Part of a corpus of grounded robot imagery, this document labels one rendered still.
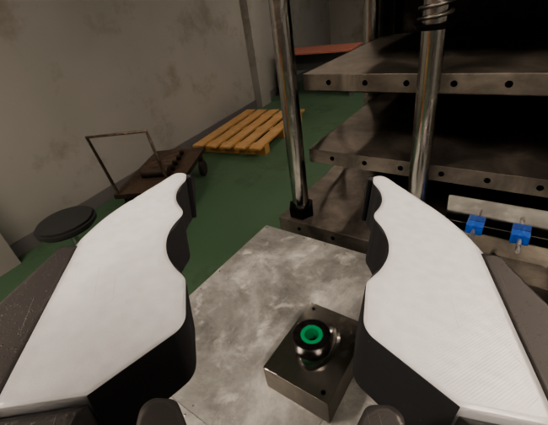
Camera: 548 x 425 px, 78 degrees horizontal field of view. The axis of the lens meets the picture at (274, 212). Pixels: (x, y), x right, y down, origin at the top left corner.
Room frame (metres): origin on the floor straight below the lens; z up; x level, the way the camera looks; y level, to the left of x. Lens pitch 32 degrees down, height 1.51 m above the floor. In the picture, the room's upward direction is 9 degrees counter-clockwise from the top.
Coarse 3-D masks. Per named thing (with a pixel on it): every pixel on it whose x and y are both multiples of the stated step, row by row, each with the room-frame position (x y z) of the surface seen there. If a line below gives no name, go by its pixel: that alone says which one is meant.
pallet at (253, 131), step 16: (256, 112) 4.91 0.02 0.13; (272, 112) 4.78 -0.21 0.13; (224, 128) 4.41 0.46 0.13; (240, 128) 4.33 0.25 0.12; (256, 128) 4.28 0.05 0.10; (272, 128) 4.11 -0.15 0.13; (208, 144) 3.90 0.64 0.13; (224, 144) 3.82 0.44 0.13; (240, 144) 3.73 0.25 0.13; (256, 144) 3.65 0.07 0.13
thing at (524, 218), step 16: (464, 192) 0.81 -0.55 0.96; (480, 192) 0.80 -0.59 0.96; (496, 192) 0.79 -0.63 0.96; (512, 192) 0.77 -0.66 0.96; (448, 208) 0.81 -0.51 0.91; (464, 208) 0.79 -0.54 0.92; (480, 208) 0.76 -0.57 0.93; (496, 208) 0.74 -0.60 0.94; (512, 208) 0.72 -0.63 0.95; (528, 208) 0.70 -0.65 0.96; (544, 208) 0.68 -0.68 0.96; (464, 224) 0.78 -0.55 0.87; (496, 224) 0.73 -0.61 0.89; (512, 224) 0.71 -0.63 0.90; (528, 224) 0.69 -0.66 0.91; (544, 224) 0.67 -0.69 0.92; (480, 240) 0.75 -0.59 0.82; (496, 240) 0.73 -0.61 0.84; (544, 240) 0.66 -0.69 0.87; (512, 256) 0.70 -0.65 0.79; (528, 256) 0.68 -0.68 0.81; (544, 256) 0.65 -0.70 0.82
